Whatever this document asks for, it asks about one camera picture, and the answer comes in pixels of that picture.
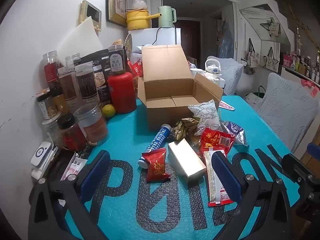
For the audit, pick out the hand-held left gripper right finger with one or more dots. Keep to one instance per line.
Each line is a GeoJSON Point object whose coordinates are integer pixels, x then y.
{"type": "Point", "coordinates": [226, 177]}

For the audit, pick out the white fridge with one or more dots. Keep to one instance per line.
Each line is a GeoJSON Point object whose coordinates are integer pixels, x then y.
{"type": "Point", "coordinates": [167, 36]}

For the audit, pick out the row of shelf bottles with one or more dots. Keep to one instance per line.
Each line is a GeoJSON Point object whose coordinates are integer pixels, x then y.
{"type": "Point", "coordinates": [302, 67]}

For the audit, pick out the red snack bag yellow print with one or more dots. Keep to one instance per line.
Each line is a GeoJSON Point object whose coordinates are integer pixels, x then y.
{"type": "Point", "coordinates": [217, 140]}

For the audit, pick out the yellow pot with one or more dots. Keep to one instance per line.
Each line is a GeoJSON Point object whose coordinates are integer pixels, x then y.
{"type": "Point", "coordinates": [136, 20]}

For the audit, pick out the red food pouch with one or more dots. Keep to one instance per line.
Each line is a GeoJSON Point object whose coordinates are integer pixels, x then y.
{"type": "Point", "coordinates": [135, 70]}

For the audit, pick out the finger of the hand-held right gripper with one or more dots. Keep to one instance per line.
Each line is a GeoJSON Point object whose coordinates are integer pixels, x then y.
{"type": "Point", "coordinates": [314, 151]}
{"type": "Point", "coordinates": [296, 165]}

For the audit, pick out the white round-dial timer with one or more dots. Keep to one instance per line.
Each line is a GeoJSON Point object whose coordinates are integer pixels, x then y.
{"type": "Point", "coordinates": [41, 153]}

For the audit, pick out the blue tablet tube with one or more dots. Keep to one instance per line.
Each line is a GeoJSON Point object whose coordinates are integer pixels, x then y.
{"type": "Point", "coordinates": [158, 140]}

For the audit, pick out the green label jar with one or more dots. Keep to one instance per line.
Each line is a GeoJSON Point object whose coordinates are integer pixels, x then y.
{"type": "Point", "coordinates": [117, 60]}

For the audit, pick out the teal bubble mat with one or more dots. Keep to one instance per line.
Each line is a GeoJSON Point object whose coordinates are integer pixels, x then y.
{"type": "Point", "coordinates": [175, 205]}

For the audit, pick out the brown door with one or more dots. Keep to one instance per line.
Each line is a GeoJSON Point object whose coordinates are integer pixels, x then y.
{"type": "Point", "coordinates": [191, 37]}

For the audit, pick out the green electric kettle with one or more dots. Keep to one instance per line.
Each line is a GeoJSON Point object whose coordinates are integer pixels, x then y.
{"type": "Point", "coordinates": [166, 17]}

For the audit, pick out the grey leaf pillow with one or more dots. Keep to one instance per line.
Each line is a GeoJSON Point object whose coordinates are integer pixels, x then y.
{"type": "Point", "coordinates": [231, 75]}

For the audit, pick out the small white sachet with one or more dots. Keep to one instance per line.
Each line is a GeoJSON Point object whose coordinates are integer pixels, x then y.
{"type": "Point", "coordinates": [73, 167]}

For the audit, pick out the silver purple snack bag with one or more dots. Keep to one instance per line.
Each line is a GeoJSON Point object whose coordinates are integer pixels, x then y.
{"type": "Point", "coordinates": [235, 131]}

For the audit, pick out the white cutting board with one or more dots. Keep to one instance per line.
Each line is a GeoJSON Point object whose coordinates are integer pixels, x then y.
{"type": "Point", "coordinates": [80, 40]}

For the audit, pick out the black pouch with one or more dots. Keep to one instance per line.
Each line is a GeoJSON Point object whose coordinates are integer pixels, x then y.
{"type": "Point", "coordinates": [101, 62]}

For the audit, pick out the cluster of clear food containers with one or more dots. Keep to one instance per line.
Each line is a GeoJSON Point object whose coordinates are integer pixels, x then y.
{"type": "Point", "coordinates": [85, 85]}

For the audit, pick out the yellow lemon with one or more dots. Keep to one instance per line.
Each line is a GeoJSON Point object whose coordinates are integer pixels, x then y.
{"type": "Point", "coordinates": [108, 110]}

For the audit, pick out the white cartoon water bottle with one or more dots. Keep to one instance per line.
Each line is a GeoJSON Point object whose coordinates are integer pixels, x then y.
{"type": "Point", "coordinates": [212, 70]}

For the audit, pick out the pink triangular packet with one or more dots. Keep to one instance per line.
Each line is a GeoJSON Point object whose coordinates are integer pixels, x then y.
{"type": "Point", "coordinates": [226, 105]}

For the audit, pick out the gold green snack packet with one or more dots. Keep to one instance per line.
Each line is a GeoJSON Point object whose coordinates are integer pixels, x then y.
{"type": "Point", "coordinates": [182, 128]}

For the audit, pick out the white printed snack bag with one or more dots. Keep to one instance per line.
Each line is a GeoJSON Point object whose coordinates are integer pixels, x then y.
{"type": "Point", "coordinates": [205, 116]}

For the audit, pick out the brown cardboard box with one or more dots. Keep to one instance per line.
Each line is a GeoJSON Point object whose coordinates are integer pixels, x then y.
{"type": "Point", "coordinates": [165, 85]}

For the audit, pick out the black tin case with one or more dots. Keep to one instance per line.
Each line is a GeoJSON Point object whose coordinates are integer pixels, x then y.
{"type": "Point", "coordinates": [57, 165]}

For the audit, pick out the red bottle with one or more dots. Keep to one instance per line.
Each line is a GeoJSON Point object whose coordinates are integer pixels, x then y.
{"type": "Point", "coordinates": [122, 92]}

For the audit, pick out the gold framed picture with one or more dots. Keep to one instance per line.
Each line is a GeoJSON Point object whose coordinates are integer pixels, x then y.
{"type": "Point", "coordinates": [116, 2]}

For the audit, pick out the silver rectangular carton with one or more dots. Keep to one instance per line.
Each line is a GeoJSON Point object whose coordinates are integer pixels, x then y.
{"type": "Point", "coordinates": [186, 161]}

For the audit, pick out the long white red snack packet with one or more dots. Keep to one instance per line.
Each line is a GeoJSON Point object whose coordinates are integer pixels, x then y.
{"type": "Point", "coordinates": [212, 180]}

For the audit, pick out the canvas tote bag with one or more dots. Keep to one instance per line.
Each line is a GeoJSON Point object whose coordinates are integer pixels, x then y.
{"type": "Point", "coordinates": [252, 55]}

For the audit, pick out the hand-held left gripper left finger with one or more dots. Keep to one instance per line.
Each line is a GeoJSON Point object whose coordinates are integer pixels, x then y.
{"type": "Point", "coordinates": [96, 172]}

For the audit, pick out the clear plastic bag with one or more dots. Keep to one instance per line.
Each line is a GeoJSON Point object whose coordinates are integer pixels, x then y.
{"type": "Point", "coordinates": [139, 5]}

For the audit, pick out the small red snack packet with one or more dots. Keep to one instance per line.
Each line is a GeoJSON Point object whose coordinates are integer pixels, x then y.
{"type": "Point", "coordinates": [156, 166]}

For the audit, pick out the beige wall intercom panel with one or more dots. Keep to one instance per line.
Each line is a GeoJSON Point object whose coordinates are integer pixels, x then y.
{"type": "Point", "coordinates": [91, 15]}

